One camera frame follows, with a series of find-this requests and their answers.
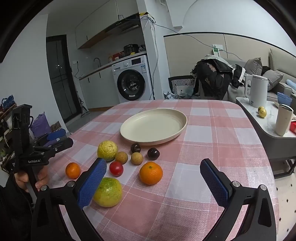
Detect cream round plate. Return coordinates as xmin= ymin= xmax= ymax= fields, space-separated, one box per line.
xmin=120 ymin=108 xmax=187 ymax=146

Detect black cooking pot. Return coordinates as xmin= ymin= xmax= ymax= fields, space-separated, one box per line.
xmin=123 ymin=44 xmax=139 ymax=56

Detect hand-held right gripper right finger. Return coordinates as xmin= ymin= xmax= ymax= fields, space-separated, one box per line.
xmin=199 ymin=158 xmax=277 ymax=241

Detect cream tumbler cup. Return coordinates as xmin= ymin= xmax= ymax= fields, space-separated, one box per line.
xmin=275 ymin=104 xmax=294 ymax=136

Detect dark jacket pile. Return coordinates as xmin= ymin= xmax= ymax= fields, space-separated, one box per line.
xmin=191 ymin=54 xmax=245 ymax=100

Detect purple bag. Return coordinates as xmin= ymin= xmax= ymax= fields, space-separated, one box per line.
xmin=30 ymin=113 xmax=52 ymax=139

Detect grey side table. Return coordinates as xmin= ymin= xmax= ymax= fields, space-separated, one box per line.
xmin=236 ymin=97 xmax=296 ymax=179

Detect person's left hand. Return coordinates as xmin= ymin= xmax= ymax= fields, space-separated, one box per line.
xmin=14 ymin=166 xmax=48 ymax=190

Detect stacked blue bowls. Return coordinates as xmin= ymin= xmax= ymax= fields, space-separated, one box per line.
xmin=277 ymin=92 xmax=293 ymax=105

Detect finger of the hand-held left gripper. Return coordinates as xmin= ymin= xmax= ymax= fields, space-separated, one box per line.
xmin=31 ymin=129 xmax=67 ymax=147
xmin=32 ymin=137 xmax=74 ymax=160

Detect floor clutter pile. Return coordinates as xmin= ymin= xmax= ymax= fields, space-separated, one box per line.
xmin=163 ymin=91 xmax=182 ymax=100

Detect black white patterned bag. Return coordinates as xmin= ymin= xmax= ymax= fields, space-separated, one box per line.
xmin=168 ymin=75 xmax=196 ymax=95

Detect person's left forearm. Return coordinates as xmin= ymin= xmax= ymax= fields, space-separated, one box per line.
xmin=0 ymin=177 xmax=35 ymax=241

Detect grey cushion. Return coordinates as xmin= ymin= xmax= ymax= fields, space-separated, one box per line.
xmin=262 ymin=70 xmax=284 ymax=91
xmin=245 ymin=57 xmax=263 ymax=76

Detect dark wall cable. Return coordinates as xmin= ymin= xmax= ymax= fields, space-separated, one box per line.
xmin=149 ymin=20 xmax=243 ymax=61

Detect pink checked tablecloth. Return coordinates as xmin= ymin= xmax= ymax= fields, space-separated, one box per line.
xmin=45 ymin=100 xmax=278 ymax=241

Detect beige grey sofa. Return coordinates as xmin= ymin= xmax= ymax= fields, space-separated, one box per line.
xmin=222 ymin=47 xmax=296 ymax=103

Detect shoe rack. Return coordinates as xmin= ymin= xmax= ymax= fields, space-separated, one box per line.
xmin=0 ymin=95 xmax=19 ymax=168

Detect white wall cabinet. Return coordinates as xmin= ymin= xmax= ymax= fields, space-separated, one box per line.
xmin=75 ymin=0 xmax=141 ymax=49

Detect white washing machine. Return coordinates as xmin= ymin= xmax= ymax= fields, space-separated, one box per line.
xmin=112 ymin=55 xmax=154 ymax=104

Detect kitchen counter with cabinets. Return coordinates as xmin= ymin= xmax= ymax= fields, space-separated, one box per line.
xmin=79 ymin=62 xmax=121 ymax=110

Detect red tomato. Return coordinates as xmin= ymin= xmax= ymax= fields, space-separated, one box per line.
xmin=109 ymin=161 xmax=124 ymax=176

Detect dark glass door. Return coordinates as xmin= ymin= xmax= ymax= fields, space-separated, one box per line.
xmin=46 ymin=35 xmax=82 ymax=124

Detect green yellow citrus fruit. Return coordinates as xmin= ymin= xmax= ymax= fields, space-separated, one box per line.
xmin=97 ymin=141 xmax=118 ymax=162
xmin=93 ymin=177 xmax=123 ymax=208

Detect grey garment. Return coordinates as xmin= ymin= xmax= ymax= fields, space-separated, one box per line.
xmin=227 ymin=82 xmax=246 ymax=102

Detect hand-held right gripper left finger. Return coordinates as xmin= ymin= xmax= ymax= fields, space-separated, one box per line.
xmin=31 ymin=158 xmax=108 ymax=241

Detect orange mandarin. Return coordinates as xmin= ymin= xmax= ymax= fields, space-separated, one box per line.
xmin=139 ymin=162 xmax=163 ymax=185
xmin=65 ymin=162 xmax=81 ymax=179

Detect range hood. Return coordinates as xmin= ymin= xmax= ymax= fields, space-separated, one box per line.
xmin=105 ymin=17 xmax=141 ymax=33

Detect brown longan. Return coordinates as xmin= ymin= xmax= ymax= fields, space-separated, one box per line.
xmin=115 ymin=151 xmax=128 ymax=164
xmin=131 ymin=152 xmax=144 ymax=165

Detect white electric kettle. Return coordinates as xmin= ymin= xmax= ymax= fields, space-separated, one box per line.
xmin=244 ymin=74 xmax=269 ymax=108

